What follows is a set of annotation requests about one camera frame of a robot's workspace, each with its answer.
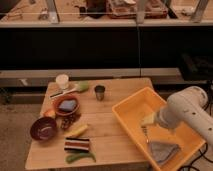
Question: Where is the green pea pod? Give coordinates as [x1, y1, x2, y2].
[66, 153, 96, 164]

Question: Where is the yellow corn cob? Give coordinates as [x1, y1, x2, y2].
[65, 124, 89, 138]

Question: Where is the black cable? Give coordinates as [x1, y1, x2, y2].
[179, 143, 213, 171]

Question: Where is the grey towel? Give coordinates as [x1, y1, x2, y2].
[148, 141, 181, 166]

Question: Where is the metal cup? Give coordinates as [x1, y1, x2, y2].
[94, 85, 105, 101]

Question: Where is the wooden table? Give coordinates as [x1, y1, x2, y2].
[25, 78, 152, 171]

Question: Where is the metal fork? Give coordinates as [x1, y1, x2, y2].
[141, 126, 149, 144]

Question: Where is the white cup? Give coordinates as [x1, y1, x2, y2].
[55, 74, 69, 90]

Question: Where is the purple bowl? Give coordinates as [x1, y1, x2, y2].
[30, 117, 57, 141]

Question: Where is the orange fruit toy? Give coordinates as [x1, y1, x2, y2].
[43, 109, 56, 119]

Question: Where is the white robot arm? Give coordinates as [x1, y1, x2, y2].
[141, 86, 213, 146]

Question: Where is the yellow plastic bin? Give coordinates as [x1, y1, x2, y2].
[112, 87, 205, 171]

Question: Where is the brown grapes toy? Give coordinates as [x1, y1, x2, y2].
[61, 114, 81, 130]

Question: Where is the blue sponge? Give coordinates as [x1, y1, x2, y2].
[59, 100, 77, 112]

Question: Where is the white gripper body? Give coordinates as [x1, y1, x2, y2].
[141, 112, 167, 128]

